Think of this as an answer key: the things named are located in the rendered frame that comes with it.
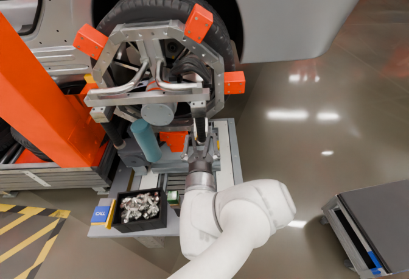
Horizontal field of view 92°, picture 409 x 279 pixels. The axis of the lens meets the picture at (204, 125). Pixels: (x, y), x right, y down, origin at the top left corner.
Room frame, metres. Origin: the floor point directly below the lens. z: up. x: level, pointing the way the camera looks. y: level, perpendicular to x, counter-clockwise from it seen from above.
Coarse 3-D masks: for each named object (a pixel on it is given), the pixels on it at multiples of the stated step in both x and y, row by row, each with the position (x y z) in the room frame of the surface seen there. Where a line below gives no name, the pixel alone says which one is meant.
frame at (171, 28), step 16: (112, 32) 0.71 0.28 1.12; (128, 32) 0.71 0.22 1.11; (144, 32) 0.70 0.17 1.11; (160, 32) 0.70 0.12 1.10; (176, 32) 0.69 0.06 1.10; (112, 48) 0.71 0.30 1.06; (192, 48) 0.69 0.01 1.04; (208, 48) 0.73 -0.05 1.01; (96, 64) 0.72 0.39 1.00; (208, 64) 0.69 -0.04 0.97; (96, 80) 0.72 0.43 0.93; (112, 80) 0.78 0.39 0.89; (128, 112) 0.73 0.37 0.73; (208, 112) 0.69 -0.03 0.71; (160, 128) 0.71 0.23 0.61; (176, 128) 0.70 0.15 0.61
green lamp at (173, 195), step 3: (168, 192) 0.33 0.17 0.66; (171, 192) 0.32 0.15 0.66; (174, 192) 0.32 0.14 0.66; (177, 192) 0.32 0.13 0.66; (168, 195) 0.32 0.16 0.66; (171, 195) 0.31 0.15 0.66; (174, 195) 0.31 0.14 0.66; (177, 195) 0.31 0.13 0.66; (168, 198) 0.30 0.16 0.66; (171, 198) 0.30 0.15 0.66; (174, 198) 0.30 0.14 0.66; (177, 198) 0.30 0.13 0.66; (168, 201) 0.30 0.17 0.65; (171, 201) 0.30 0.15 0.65; (174, 201) 0.29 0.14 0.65; (177, 201) 0.30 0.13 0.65
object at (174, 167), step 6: (216, 132) 1.01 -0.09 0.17; (156, 138) 1.01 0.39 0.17; (156, 162) 0.79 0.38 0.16; (216, 162) 0.75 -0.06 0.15; (150, 168) 0.74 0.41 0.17; (156, 168) 0.74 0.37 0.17; (162, 168) 0.74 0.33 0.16; (168, 168) 0.73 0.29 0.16; (174, 168) 0.73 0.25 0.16; (180, 168) 0.73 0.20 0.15; (186, 168) 0.72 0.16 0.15; (216, 168) 0.71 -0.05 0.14
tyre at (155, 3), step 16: (128, 0) 0.85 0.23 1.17; (144, 0) 0.80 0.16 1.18; (160, 0) 0.79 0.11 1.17; (176, 0) 0.82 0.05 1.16; (192, 0) 0.88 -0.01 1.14; (112, 16) 0.80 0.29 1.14; (128, 16) 0.79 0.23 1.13; (144, 16) 0.79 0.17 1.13; (160, 16) 0.78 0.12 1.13; (176, 16) 0.78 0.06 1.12; (208, 32) 0.77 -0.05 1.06; (224, 32) 0.83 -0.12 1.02; (224, 48) 0.76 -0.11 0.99; (224, 64) 0.76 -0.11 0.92; (224, 96) 0.76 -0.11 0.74
